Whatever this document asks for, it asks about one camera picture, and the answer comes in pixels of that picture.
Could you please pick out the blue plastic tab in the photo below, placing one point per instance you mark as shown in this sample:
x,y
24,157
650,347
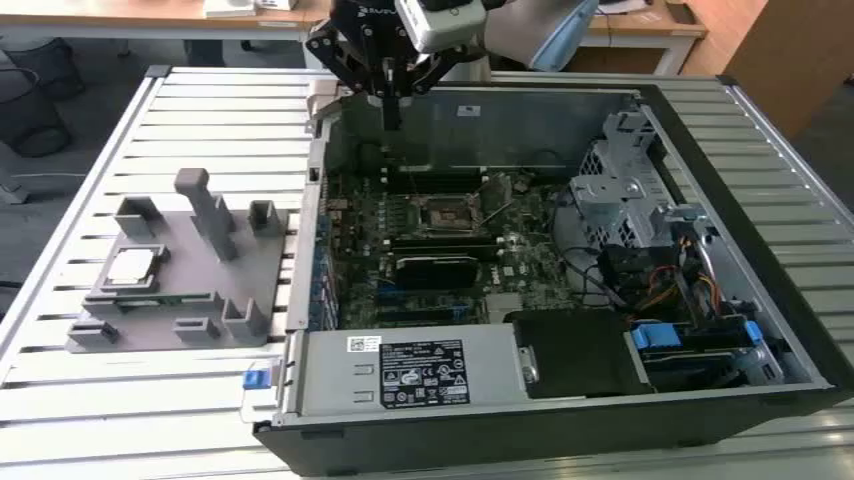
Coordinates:
x,y
752,334

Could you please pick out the thin metal locking lever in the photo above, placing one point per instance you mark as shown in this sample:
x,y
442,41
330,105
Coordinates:
x,y
499,212
417,190

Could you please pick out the white box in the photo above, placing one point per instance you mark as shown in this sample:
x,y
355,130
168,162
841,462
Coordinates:
x,y
230,10

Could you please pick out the green RAM stick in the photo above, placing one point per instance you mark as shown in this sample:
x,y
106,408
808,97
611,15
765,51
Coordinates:
x,y
167,300

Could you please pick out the silver finned heatsink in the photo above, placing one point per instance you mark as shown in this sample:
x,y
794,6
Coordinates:
x,y
503,307

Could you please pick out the black PC case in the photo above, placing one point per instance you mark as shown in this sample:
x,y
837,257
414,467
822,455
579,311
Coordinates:
x,y
534,440

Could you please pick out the black plastic shroud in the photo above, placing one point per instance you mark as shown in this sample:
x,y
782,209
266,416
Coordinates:
x,y
581,350

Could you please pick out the silver metal drive cage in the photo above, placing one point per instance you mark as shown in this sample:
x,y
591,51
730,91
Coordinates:
x,y
614,192

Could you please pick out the silver CPU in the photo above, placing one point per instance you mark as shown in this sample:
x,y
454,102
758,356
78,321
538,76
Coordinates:
x,y
134,265

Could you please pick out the black power supply label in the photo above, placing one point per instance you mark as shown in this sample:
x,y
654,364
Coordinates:
x,y
423,372

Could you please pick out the silver disk bay frame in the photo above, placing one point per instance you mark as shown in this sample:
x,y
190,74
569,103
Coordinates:
x,y
728,270

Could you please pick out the black expansion slot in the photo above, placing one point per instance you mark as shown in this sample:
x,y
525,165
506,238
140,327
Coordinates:
x,y
421,316

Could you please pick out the black mesh waste basket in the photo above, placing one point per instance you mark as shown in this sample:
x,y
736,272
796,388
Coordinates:
x,y
27,115
56,65

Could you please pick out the white case sticker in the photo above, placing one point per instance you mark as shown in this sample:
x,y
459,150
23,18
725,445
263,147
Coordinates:
x,y
470,110

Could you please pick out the blue disk carrier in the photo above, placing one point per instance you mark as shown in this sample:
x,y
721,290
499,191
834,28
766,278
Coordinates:
x,y
654,337

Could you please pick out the grey parts rack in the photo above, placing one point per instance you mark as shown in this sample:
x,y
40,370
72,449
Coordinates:
x,y
187,280

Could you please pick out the wooden desk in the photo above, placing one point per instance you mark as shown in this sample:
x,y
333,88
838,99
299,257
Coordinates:
x,y
641,30
100,22

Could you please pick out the black RAM slot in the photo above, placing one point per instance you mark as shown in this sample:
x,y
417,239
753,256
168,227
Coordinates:
x,y
441,237
434,188
434,170
441,245
434,176
434,182
441,241

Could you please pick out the silver power supply unit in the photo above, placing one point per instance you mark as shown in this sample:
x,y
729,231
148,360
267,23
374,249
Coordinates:
x,y
321,370

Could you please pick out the green motherboard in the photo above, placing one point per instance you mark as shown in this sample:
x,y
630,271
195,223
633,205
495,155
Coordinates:
x,y
527,250

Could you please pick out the wooden cabinet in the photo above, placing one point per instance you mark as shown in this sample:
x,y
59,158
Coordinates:
x,y
781,60

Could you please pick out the blue case latch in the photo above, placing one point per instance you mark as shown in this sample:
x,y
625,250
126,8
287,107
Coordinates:
x,y
259,380

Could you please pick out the dark phone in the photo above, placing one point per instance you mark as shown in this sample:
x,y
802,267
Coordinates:
x,y
681,13

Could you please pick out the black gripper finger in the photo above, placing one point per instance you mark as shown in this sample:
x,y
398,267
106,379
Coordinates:
x,y
441,65
341,55

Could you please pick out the CPU socket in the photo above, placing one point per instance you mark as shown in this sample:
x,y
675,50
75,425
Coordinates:
x,y
443,215

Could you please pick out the white device with black label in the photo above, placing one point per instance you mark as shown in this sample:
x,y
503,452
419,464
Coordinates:
x,y
275,4

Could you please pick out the black plastic connector block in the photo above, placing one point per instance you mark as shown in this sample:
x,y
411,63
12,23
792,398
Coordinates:
x,y
623,270

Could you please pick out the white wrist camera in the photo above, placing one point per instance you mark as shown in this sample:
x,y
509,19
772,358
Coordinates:
x,y
447,30

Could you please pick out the grey metal stand foot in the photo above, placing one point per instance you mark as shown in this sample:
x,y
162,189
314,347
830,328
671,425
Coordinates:
x,y
14,192

